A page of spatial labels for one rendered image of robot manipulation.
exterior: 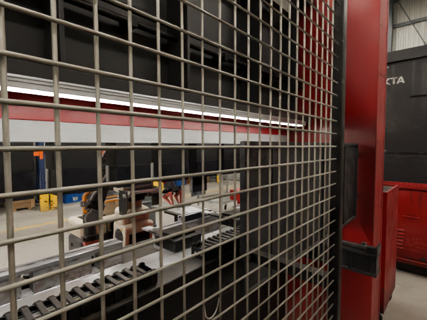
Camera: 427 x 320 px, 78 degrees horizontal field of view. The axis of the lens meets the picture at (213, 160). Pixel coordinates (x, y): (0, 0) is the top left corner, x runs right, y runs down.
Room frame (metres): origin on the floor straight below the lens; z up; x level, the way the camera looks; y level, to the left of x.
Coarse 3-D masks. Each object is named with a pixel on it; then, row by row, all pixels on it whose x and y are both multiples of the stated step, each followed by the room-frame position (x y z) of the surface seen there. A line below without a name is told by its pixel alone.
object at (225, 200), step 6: (228, 174) 4.59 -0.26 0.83; (222, 180) 4.47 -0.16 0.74; (222, 186) 4.47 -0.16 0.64; (222, 192) 4.47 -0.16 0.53; (228, 192) 5.50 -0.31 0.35; (198, 198) 4.82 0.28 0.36; (222, 198) 4.47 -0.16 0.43; (228, 198) 4.99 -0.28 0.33; (198, 204) 4.84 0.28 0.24; (222, 204) 4.47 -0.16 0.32; (216, 210) 4.56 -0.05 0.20; (222, 210) 4.47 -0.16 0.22
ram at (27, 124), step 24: (0, 96) 0.71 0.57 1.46; (24, 96) 0.75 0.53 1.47; (48, 96) 0.79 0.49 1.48; (0, 120) 0.71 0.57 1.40; (24, 120) 0.75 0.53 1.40; (48, 120) 0.79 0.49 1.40; (72, 120) 0.84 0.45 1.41; (120, 120) 0.96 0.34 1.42; (144, 120) 1.03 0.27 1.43; (168, 120) 1.12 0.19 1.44; (216, 120) 1.34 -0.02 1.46; (240, 120) 1.49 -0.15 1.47
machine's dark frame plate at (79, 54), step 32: (32, 0) 0.72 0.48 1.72; (64, 0) 0.72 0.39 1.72; (160, 0) 1.03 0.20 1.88; (192, 0) 1.15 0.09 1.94; (224, 0) 1.30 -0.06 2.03; (256, 0) 1.33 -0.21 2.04; (32, 32) 0.72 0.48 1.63; (64, 32) 0.67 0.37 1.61; (160, 32) 0.94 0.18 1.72; (192, 32) 1.06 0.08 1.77; (224, 32) 1.30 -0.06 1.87; (256, 32) 1.33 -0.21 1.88; (32, 64) 0.61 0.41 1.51; (128, 64) 0.92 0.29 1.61; (160, 64) 1.02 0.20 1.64; (224, 64) 1.30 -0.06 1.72; (256, 64) 1.33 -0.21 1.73; (192, 96) 0.98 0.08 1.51; (224, 96) 1.30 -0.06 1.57; (256, 96) 1.33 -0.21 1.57
